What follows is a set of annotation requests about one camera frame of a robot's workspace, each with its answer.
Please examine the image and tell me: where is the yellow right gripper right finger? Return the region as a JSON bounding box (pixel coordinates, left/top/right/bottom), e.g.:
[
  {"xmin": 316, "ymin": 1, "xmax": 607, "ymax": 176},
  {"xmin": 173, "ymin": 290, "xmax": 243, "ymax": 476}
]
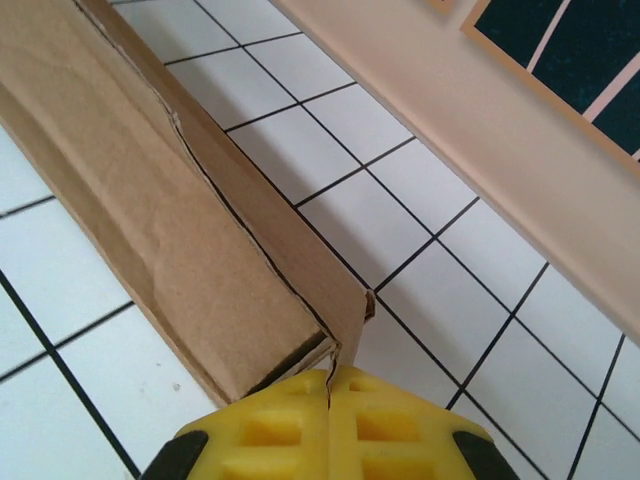
[{"xmin": 327, "ymin": 364, "xmax": 524, "ymax": 480}]

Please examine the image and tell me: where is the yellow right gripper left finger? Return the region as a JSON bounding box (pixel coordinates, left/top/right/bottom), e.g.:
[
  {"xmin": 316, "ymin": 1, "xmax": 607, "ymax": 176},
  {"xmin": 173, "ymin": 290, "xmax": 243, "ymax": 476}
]
[{"xmin": 139, "ymin": 368, "xmax": 334, "ymax": 480}]

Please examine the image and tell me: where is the brown cardboard paper box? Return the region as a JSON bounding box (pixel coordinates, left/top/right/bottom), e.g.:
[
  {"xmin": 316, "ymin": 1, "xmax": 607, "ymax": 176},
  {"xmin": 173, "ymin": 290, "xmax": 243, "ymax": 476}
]
[{"xmin": 0, "ymin": 0, "xmax": 377, "ymax": 407}]

